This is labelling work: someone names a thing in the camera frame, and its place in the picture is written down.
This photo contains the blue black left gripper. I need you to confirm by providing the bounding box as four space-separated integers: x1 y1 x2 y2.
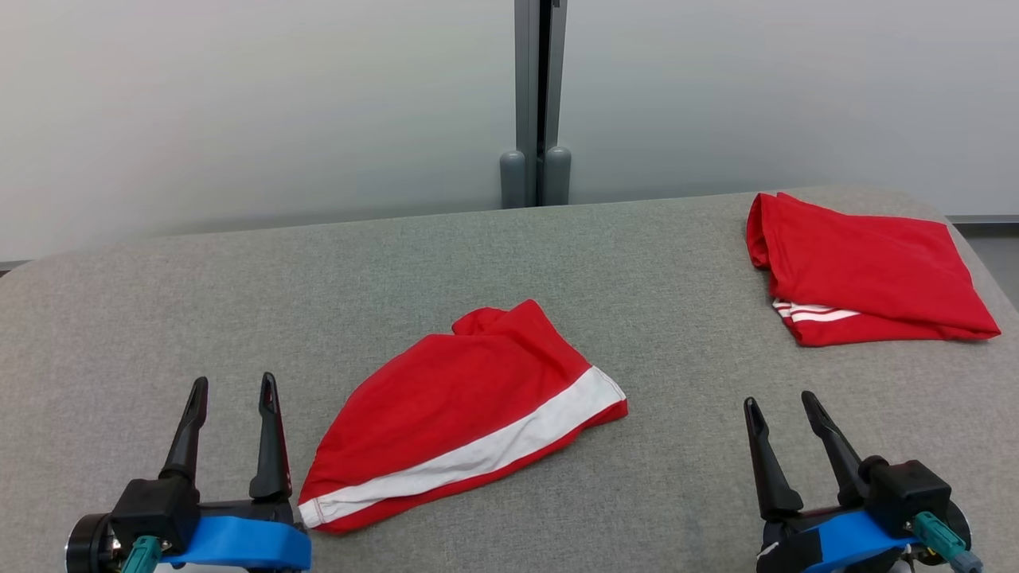
65 372 313 573

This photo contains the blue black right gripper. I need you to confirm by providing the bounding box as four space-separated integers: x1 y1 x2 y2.
743 390 973 573

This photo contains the red shorts white stripe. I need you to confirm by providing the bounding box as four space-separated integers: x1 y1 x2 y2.
297 299 629 536

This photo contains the red white basketball jersey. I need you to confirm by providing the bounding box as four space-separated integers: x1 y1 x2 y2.
746 191 1002 348

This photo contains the grey rounded cylinder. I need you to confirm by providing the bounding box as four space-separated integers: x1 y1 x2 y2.
499 150 528 209
544 146 572 206

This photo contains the black cable teal plug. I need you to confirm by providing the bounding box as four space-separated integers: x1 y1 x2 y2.
912 511 985 573
119 535 165 573

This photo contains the grey vertical partition post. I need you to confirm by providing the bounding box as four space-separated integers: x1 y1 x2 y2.
513 0 568 206

